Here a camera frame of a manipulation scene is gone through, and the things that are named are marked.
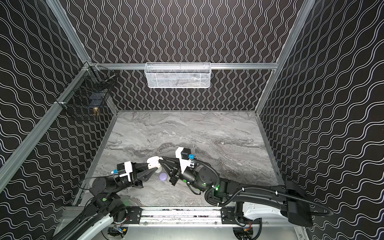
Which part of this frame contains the beige earbud charging case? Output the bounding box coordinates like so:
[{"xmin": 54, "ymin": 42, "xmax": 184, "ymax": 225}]
[{"xmin": 147, "ymin": 156, "xmax": 163, "ymax": 169}]

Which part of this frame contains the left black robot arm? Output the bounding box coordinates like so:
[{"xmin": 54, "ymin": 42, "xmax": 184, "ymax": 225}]
[{"xmin": 53, "ymin": 161, "xmax": 159, "ymax": 240}]

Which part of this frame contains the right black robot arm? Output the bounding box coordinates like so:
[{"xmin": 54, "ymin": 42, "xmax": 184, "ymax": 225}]
[{"xmin": 159, "ymin": 157, "xmax": 334, "ymax": 227}]

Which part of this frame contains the purple round charging case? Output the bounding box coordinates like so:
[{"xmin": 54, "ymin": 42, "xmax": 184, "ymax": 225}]
[{"xmin": 159, "ymin": 172, "xmax": 168, "ymax": 182}]

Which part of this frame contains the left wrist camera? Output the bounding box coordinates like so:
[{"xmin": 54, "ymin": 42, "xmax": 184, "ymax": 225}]
[{"xmin": 111, "ymin": 161, "xmax": 133, "ymax": 182}]

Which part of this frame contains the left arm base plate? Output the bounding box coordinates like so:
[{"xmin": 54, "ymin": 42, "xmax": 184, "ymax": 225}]
[{"xmin": 121, "ymin": 207, "xmax": 143, "ymax": 225}]

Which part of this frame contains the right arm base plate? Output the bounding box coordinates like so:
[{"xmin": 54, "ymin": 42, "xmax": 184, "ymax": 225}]
[{"xmin": 220, "ymin": 207, "xmax": 261, "ymax": 226}]

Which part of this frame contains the white mesh wall basket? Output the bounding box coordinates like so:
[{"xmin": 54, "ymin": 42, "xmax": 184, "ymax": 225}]
[{"xmin": 144, "ymin": 62, "xmax": 212, "ymax": 89}]

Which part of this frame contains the black wire wall basket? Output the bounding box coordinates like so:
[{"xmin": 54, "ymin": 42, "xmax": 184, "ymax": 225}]
[{"xmin": 59, "ymin": 66, "xmax": 117, "ymax": 122}]

